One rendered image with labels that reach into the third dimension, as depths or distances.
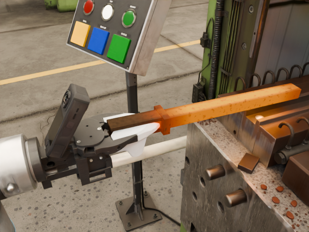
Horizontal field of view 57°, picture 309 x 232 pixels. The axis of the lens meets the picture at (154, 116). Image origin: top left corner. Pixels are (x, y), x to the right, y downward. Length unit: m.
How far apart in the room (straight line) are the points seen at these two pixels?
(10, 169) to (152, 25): 0.60
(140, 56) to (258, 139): 0.44
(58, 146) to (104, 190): 1.35
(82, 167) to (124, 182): 1.35
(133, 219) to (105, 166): 1.15
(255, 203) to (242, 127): 0.17
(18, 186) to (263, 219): 0.43
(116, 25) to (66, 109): 0.55
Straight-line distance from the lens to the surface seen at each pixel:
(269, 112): 0.68
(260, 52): 0.83
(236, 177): 0.63
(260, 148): 0.64
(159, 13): 0.90
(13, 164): 0.45
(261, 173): 0.62
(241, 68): 0.87
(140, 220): 1.62
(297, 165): 0.57
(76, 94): 0.41
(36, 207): 1.81
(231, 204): 0.61
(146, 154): 1.05
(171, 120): 0.50
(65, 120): 0.43
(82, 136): 0.46
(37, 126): 2.41
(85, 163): 0.47
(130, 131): 0.47
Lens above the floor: 1.34
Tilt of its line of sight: 35 degrees down
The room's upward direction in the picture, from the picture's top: straight up
